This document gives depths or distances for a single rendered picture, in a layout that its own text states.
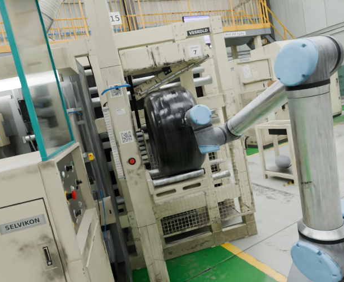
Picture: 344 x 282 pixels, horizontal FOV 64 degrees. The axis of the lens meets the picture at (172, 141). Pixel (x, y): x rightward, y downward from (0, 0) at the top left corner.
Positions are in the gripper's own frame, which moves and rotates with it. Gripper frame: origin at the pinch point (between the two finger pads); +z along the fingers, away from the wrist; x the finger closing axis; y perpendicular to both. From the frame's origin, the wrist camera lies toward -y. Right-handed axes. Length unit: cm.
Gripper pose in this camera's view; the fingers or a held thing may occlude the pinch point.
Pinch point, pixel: (186, 125)
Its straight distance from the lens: 156.2
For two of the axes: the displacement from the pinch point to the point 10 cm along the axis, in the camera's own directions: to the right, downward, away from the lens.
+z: -1.5, 0.1, 9.9
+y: -2.2, -9.7, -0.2
